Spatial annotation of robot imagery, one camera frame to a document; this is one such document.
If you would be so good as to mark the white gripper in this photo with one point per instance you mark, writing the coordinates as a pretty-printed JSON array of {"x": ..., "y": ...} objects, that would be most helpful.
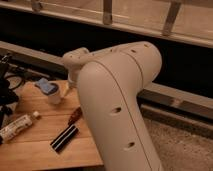
[{"x": 72, "y": 82}]

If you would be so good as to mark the black white striped block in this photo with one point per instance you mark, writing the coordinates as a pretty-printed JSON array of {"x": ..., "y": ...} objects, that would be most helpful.
[{"x": 63, "y": 138}]

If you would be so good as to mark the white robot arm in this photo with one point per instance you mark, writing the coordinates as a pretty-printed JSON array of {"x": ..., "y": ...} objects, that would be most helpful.
[{"x": 108, "y": 82}]

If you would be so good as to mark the white cup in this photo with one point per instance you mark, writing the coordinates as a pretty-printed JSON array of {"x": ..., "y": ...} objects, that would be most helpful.
[{"x": 54, "y": 96}]

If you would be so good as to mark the blue sponge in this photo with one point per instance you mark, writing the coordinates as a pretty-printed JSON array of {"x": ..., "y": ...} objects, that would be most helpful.
[{"x": 45, "y": 86}]

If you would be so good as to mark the white tube with cap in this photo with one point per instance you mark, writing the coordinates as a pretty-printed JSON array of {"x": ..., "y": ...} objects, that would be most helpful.
[{"x": 20, "y": 124}]

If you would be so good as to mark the black tripod stand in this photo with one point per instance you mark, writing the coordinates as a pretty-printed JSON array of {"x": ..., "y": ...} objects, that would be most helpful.
[{"x": 7, "y": 95}]

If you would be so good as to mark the metal railing frame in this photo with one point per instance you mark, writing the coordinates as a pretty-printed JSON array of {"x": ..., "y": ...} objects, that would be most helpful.
[{"x": 187, "y": 21}]

